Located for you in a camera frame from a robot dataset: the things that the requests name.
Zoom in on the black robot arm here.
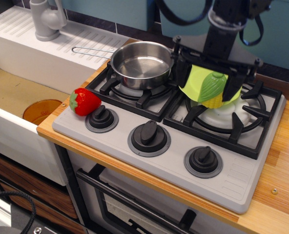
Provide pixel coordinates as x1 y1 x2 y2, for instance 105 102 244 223
172 0 271 101

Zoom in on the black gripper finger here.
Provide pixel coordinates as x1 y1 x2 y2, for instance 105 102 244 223
222 71 247 102
174 53 192 87

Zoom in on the red toy strawberry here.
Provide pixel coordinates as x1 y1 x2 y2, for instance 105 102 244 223
69 88 102 116

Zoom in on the stainless steel pot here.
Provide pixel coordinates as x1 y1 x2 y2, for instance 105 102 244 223
72 41 174 90

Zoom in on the grey toy stove top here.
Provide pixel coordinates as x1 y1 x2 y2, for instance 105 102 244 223
52 60 287 215

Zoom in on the white toy sink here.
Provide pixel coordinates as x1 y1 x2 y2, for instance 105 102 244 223
0 6 127 186

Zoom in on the right black stove knob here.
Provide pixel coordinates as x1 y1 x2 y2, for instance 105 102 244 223
184 146 223 179

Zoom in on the toy corncob with green husk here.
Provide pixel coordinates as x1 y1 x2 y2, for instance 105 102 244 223
197 72 227 109

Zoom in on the left black stove knob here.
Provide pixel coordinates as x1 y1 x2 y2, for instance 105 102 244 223
85 105 119 134

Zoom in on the light green plastic plate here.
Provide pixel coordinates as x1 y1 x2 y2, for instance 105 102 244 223
181 65 242 106

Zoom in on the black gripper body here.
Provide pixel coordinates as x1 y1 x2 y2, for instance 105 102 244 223
172 26 263 77

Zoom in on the toy oven door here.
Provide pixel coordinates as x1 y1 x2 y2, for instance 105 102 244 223
68 152 240 234

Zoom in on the middle black stove knob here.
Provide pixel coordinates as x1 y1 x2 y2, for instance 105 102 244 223
127 120 171 157

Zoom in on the black burner grate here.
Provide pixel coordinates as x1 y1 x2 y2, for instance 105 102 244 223
84 56 197 122
163 80 285 159

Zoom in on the wood grain drawer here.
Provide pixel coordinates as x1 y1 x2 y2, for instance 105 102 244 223
0 151 86 234

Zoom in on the right black burner grate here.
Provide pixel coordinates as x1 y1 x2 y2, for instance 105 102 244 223
163 80 285 159

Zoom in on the left black burner grate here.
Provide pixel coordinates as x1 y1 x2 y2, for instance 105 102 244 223
84 56 197 122

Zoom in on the grey toy faucet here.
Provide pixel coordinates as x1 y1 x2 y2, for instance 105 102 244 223
29 0 67 41

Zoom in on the black stove knob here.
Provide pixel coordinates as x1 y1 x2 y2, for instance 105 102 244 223
184 146 223 179
85 105 119 134
127 120 171 157

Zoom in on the left teal cabinet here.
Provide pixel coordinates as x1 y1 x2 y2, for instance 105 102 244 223
62 0 155 31

